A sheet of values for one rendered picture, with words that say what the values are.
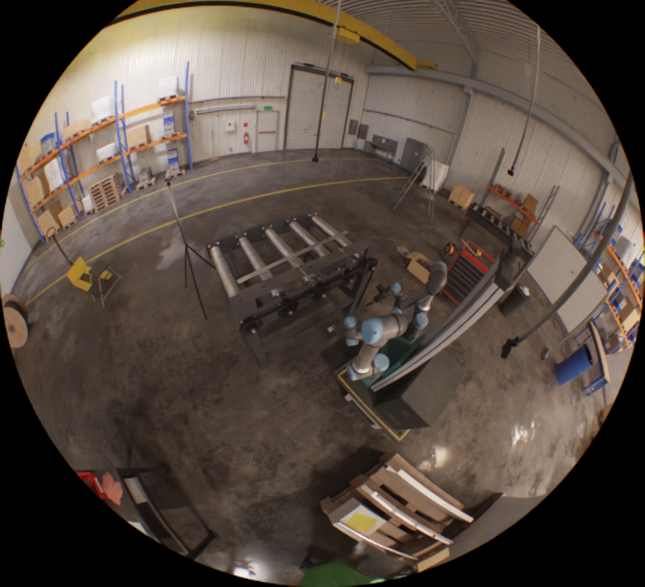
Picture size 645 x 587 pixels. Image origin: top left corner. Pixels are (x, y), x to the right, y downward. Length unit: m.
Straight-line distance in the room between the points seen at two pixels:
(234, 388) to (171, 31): 11.29
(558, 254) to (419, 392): 4.15
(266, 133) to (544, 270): 11.35
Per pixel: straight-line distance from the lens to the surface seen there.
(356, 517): 1.81
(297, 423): 2.05
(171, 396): 2.44
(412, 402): 1.42
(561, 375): 5.61
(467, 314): 0.88
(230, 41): 10.62
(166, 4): 7.19
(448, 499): 2.49
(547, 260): 4.97
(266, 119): 10.50
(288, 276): 1.20
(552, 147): 11.12
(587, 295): 4.96
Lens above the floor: 2.05
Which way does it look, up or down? 43 degrees down
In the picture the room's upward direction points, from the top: 10 degrees clockwise
